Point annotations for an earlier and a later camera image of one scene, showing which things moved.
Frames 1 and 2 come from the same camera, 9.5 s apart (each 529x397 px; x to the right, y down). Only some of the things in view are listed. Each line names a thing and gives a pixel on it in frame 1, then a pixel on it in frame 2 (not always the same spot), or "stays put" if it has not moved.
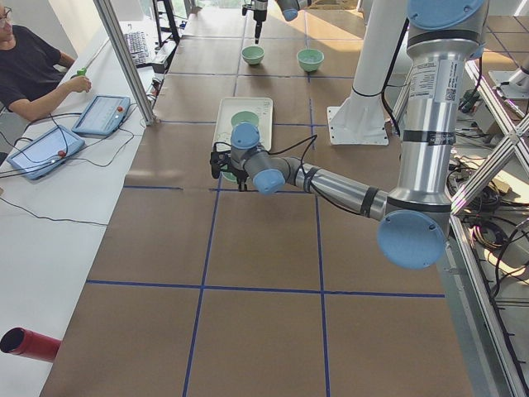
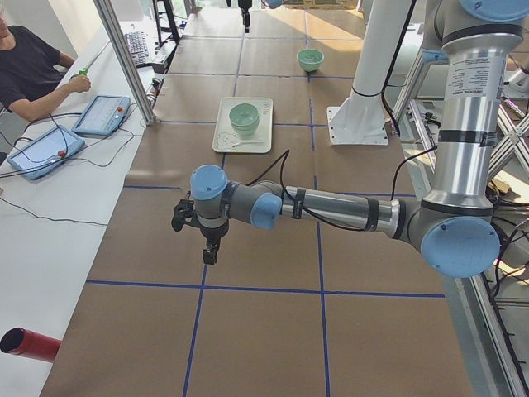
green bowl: [253, 54] to [244, 115]
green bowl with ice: [310, 59] stays put
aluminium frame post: [125, 60] stays put
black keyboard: [137, 45] stays put
